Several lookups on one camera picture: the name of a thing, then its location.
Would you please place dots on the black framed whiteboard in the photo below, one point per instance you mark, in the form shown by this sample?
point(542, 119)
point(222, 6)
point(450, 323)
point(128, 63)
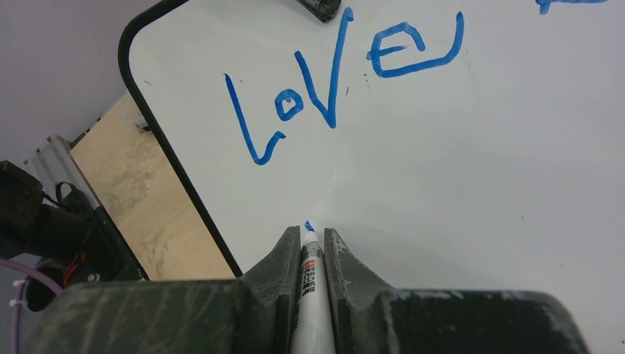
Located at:
point(452, 144)

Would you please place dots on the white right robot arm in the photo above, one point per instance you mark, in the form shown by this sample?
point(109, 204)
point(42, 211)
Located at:
point(297, 299)

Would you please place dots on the aluminium frame rail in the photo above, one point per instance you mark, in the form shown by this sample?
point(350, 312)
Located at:
point(53, 165)

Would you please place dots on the white blue whiteboard marker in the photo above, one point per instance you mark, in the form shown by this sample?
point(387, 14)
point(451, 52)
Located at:
point(313, 330)

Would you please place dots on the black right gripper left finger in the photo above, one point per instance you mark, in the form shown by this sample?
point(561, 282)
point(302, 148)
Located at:
point(250, 314)

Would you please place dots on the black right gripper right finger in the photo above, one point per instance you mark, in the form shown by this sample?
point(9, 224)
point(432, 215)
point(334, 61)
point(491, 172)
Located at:
point(371, 316)

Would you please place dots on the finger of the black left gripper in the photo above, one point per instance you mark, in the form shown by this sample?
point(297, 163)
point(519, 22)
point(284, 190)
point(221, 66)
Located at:
point(323, 10)

